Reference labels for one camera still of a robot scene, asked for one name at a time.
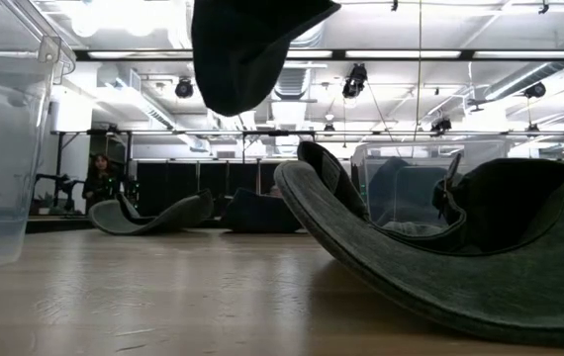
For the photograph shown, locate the green cap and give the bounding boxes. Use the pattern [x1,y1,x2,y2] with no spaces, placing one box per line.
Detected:
[272,140,564,347]
[87,188,215,236]

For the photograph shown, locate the black partition panels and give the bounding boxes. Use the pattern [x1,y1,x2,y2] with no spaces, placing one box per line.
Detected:
[136,160,283,220]

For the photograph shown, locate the black hanging ceiling lamp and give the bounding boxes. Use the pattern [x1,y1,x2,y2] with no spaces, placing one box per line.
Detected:
[522,80,548,100]
[428,116,454,136]
[340,62,369,100]
[173,76,196,100]

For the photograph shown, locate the thin vertical hanging rod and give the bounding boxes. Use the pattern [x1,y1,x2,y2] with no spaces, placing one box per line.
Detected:
[414,0,423,143]

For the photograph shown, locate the person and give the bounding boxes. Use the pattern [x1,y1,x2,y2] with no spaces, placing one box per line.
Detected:
[82,152,126,215]

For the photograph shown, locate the clear plastic storage bin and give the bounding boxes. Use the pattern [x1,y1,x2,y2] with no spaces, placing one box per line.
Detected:
[0,0,76,274]
[350,139,511,233]

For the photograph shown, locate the black overhead light bar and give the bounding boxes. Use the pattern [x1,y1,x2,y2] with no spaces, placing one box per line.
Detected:
[73,47,564,62]

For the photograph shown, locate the silver ribbed air duct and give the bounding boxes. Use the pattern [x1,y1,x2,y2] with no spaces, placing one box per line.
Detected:
[271,22,328,100]

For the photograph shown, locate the black aluminium table frame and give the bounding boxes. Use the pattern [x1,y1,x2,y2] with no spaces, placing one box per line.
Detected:
[24,216,308,234]

